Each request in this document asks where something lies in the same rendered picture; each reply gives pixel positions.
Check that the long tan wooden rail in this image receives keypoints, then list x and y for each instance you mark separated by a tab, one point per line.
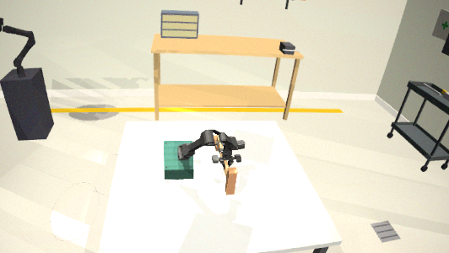
225	163

